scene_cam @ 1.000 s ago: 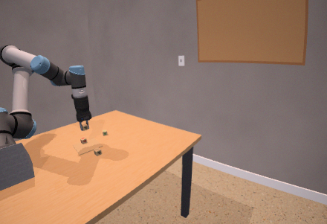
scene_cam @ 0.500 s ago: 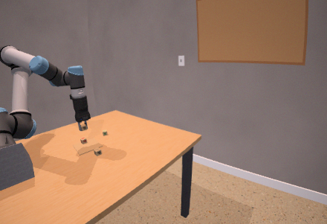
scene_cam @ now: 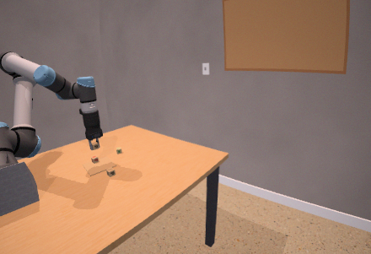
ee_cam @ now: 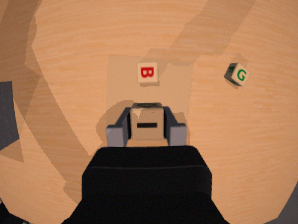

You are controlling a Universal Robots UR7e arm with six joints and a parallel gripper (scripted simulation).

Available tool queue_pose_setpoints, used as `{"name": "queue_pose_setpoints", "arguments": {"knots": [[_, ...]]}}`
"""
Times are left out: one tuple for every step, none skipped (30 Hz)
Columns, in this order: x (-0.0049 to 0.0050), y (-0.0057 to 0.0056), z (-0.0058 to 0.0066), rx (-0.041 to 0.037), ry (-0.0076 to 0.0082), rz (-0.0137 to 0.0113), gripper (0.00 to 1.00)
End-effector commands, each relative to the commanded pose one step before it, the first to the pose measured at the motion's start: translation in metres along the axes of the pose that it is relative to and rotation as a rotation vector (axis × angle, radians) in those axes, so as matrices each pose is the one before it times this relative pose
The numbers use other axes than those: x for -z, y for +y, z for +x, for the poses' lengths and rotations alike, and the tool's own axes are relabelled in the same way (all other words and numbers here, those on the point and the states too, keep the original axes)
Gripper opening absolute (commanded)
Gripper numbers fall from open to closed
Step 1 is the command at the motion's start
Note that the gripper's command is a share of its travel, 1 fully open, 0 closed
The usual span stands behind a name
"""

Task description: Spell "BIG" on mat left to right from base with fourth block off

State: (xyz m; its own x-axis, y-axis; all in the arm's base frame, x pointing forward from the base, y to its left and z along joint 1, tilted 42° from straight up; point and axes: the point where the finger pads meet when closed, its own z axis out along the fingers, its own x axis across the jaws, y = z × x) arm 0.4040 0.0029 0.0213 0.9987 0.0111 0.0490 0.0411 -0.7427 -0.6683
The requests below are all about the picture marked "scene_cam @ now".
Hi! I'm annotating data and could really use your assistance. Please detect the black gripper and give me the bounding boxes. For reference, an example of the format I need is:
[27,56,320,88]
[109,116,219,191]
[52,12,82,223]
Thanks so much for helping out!
[79,101,103,150]

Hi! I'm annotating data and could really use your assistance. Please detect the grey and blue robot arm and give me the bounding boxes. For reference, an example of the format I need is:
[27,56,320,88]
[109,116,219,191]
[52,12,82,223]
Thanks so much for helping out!
[0,51,96,169]

